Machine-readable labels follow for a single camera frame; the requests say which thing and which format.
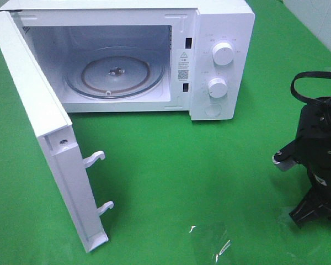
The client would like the white microwave door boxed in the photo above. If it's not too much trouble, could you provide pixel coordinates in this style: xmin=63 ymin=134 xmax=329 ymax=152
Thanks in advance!
xmin=0 ymin=11 xmax=114 ymax=252

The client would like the white microwave oven body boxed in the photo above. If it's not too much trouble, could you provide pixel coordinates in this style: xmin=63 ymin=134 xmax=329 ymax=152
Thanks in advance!
xmin=0 ymin=1 xmax=255 ymax=120

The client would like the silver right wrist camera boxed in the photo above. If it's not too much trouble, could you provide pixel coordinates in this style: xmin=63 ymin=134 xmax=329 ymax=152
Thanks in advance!
xmin=272 ymin=140 xmax=301 ymax=172

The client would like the upper white microwave knob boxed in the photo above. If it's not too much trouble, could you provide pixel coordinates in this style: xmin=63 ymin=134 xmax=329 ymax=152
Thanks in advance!
xmin=212 ymin=41 xmax=234 ymax=66

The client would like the white timer knob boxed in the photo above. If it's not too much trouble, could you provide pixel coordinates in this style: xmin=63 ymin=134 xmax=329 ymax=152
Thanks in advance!
xmin=208 ymin=78 xmax=228 ymax=98

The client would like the round door release button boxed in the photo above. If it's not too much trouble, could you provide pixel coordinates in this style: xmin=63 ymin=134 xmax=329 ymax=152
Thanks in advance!
xmin=204 ymin=104 xmax=222 ymax=117

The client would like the glass microwave turntable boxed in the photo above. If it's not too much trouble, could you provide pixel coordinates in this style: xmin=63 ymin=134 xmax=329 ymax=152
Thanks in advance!
xmin=66 ymin=46 xmax=169 ymax=99

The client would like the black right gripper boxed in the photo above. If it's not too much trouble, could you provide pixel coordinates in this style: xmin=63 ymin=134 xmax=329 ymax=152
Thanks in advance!
xmin=289 ymin=97 xmax=331 ymax=228

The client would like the clear tape patch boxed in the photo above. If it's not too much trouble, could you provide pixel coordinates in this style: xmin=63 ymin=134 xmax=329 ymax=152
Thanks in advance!
xmin=189 ymin=221 xmax=233 ymax=264

